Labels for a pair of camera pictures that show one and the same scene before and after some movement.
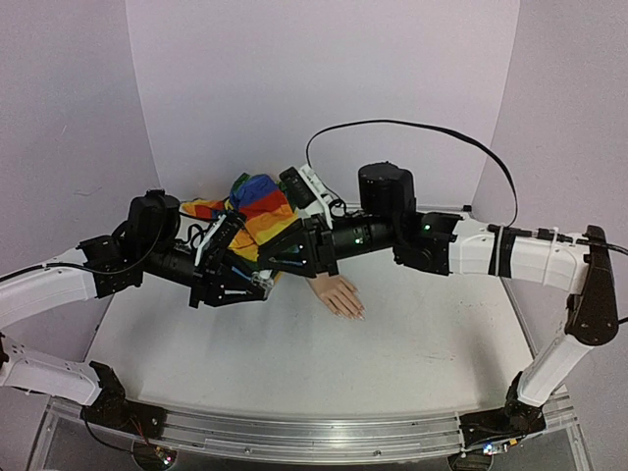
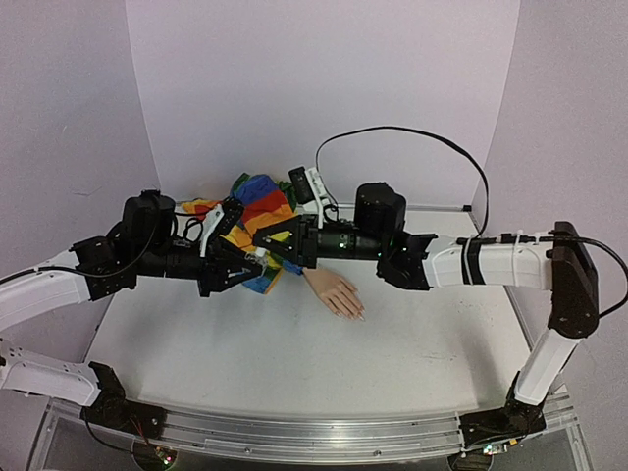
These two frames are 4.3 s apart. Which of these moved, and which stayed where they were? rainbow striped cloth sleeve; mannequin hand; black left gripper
Moved: black left gripper
Stayed: mannequin hand; rainbow striped cloth sleeve
